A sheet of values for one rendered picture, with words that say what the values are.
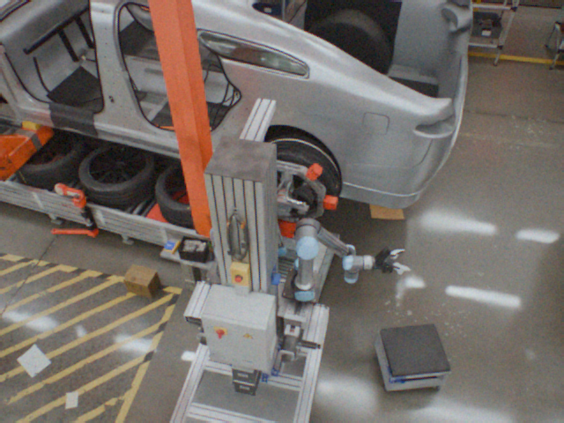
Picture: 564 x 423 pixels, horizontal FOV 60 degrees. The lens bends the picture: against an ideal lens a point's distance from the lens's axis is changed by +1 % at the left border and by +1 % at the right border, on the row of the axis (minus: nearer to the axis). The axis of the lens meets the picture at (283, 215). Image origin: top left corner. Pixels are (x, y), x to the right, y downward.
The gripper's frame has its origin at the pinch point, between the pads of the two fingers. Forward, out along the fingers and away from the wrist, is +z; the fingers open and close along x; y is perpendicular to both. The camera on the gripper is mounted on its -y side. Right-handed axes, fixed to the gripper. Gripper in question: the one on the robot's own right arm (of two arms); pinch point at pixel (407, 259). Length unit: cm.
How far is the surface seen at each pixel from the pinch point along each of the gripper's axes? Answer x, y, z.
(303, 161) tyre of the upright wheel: -94, -3, -52
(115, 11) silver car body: -159, -83, -179
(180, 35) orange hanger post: -64, -101, -120
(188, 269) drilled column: -77, 84, -141
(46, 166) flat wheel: -172, 51, -272
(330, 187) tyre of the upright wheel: -89, 16, -33
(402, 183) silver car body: -85, 11, 16
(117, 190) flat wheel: -143, 56, -205
